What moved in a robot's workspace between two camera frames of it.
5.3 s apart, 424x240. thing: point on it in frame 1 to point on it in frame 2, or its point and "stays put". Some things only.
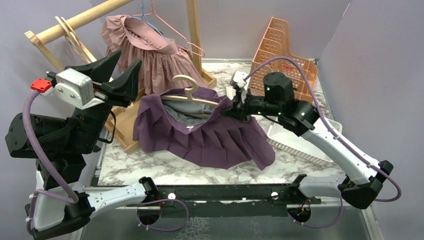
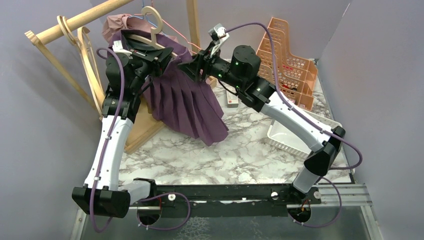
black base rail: (226, 200) stays put
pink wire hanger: (153, 12) stays put
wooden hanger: (188, 91) to (154, 30)
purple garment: (216, 135) to (176, 97)
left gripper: (120, 91) to (156, 56)
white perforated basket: (278, 134) stays put
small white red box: (231, 92) stays put
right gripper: (239, 105) to (200, 62)
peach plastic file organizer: (272, 56) stays put
